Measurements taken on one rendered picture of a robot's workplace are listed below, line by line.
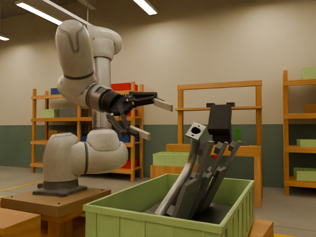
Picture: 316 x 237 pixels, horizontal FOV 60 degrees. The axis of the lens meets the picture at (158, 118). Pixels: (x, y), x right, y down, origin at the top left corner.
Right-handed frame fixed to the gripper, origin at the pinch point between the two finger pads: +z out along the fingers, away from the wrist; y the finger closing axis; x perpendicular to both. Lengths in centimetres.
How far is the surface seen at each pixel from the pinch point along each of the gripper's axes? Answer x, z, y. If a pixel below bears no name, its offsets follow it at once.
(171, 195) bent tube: 10.1, 12.8, -15.6
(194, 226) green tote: 4.6, 23.5, -22.3
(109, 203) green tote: 22.2, -7.4, -22.8
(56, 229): 44, -30, -36
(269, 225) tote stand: 53, 42, 11
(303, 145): 331, 71, 319
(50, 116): 418, -487, 204
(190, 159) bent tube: 8.6, 12.6, -2.9
